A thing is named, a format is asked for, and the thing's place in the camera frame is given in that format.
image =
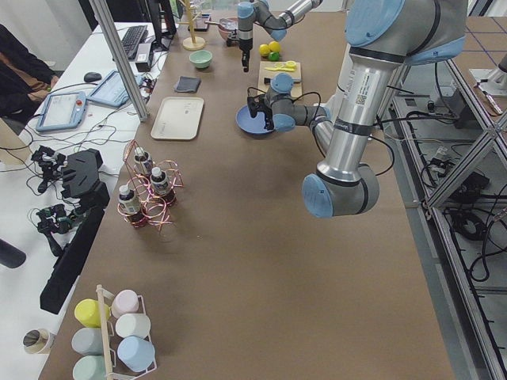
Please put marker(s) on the copper wire bottle rack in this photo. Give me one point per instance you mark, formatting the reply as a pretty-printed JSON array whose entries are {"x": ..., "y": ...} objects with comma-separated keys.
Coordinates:
[{"x": 155, "y": 209}]

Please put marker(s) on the seated person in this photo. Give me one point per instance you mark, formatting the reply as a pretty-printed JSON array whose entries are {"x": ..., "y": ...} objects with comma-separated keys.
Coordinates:
[{"x": 25, "y": 79}]

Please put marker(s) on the blue cup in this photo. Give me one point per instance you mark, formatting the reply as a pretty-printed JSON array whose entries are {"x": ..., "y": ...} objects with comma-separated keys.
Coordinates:
[{"x": 136, "y": 353}]

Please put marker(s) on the upper yellow lemon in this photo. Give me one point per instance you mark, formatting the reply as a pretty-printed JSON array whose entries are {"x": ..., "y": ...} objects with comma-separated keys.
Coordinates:
[{"x": 275, "y": 46}]

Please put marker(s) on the near teach pendant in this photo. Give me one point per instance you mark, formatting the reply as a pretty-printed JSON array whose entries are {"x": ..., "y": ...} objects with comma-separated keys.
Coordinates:
[{"x": 62, "y": 111}]

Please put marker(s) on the wooden cutting board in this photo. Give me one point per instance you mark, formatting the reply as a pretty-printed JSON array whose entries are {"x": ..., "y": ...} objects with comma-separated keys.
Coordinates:
[{"x": 297, "y": 89}]

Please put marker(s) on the far teach pendant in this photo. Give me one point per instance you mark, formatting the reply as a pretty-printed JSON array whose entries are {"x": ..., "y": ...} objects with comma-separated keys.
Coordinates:
[{"x": 110, "y": 91}]

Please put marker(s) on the lower yellow lemon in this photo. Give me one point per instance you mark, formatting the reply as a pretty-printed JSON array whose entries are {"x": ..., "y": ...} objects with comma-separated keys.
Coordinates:
[{"x": 264, "y": 50}]

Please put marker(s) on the pink cup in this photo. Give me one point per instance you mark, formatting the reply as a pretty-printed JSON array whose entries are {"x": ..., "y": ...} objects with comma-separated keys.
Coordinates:
[{"x": 125, "y": 302}]

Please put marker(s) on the white wire cup rack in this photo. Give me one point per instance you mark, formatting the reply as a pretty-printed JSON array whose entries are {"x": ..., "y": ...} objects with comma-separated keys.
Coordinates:
[{"x": 107, "y": 332}]

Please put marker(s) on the steel muddler black tip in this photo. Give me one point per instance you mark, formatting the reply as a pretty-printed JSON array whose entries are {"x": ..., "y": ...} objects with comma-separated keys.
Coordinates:
[{"x": 267, "y": 81}]

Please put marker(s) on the steel ice scoop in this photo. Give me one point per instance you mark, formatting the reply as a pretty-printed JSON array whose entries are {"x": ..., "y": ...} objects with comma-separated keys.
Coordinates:
[{"x": 216, "y": 23}]

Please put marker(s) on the green lime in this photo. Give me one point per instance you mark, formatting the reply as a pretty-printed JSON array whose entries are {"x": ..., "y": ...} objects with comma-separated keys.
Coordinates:
[{"x": 273, "y": 56}]

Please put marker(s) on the yellow lemon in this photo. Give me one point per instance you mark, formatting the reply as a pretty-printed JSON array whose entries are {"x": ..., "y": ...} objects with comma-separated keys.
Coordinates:
[
  {"x": 275, "y": 46},
  {"x": 264, "y": 50}
]

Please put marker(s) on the grey cup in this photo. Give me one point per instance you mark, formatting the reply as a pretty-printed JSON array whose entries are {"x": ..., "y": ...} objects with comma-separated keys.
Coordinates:
[{"x": 87, "y": 341}]

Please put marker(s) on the pink bowl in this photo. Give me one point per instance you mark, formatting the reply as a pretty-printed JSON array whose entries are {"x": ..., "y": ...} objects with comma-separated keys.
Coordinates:
[{"x": 228, "y": 29}]

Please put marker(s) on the upper dark drink bottle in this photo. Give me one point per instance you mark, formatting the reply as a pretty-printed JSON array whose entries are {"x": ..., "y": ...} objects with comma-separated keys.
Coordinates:
[{"x": 143, "y": 161}]

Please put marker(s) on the mint green bowl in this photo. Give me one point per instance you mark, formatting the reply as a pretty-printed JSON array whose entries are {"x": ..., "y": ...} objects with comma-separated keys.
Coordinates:
[{"x": 201, "y": 59}]

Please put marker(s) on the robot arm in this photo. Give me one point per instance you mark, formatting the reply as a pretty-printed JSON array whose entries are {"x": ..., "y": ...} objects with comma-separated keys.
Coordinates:
[
  {"x": 258, "y": 12},
  {"x": 382, "y": 36}
]

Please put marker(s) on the computer mouse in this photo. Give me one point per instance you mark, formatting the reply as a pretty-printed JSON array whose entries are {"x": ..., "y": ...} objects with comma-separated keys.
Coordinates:
[{"x": 92, "y": 77}]

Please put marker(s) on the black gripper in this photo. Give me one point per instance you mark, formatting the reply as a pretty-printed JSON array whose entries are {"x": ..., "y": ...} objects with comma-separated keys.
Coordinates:
[
  {"x": 266, "y": 109},
  {"x": 245, "y": 44}
]

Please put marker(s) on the cream rabbit tray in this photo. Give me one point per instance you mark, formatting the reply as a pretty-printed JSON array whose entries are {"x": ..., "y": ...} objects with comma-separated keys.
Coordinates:
[{"x": 178, "y": 118}]

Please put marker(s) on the aluminium frame post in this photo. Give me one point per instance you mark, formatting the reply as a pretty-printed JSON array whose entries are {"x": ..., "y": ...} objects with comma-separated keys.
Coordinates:
[{"x": 105, "y": 20}]

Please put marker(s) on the grey folded cloth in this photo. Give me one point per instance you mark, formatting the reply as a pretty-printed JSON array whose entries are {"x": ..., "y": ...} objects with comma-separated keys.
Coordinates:
[{"x": 187, "y": 84}]

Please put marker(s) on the yellow cup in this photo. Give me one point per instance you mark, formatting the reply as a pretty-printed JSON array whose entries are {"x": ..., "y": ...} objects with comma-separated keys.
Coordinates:
[{"x": 87, "y": 313}]

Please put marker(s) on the yellow plastic knife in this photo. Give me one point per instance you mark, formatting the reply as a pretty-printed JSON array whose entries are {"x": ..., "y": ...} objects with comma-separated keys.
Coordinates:
[{"x": 280, "y": 68}]

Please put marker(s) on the blue plate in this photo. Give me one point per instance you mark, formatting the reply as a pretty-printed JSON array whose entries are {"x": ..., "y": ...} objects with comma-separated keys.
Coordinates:
[{"x": 251, "y": 125}]

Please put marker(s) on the wooden mug tree stand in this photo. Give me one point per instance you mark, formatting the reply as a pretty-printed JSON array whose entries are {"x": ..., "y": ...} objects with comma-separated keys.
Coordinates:
[{"x": 192, "y": 14}]

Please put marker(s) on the black keyboard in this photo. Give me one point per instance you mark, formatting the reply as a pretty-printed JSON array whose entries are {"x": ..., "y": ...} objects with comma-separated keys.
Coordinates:
[{"x": 133, "y": 37}]

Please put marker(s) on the white cup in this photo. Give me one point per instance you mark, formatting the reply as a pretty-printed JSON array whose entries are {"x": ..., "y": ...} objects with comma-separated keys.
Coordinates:
[{"x": 133, "y": 324}]

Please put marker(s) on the black tray corner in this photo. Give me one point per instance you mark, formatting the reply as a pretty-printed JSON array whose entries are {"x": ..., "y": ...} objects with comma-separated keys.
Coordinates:
[{"x": 201, "y": 23}]

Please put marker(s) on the teach pendant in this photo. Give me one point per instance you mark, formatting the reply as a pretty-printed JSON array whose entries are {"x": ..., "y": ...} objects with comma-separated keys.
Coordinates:
[
  {"x": 110, "y": 91},
  {"x": 62, "y": 111}
]

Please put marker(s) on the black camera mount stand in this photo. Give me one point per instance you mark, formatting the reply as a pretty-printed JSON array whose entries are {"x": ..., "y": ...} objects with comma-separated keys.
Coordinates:
[{"x": 71, "y": 234}]

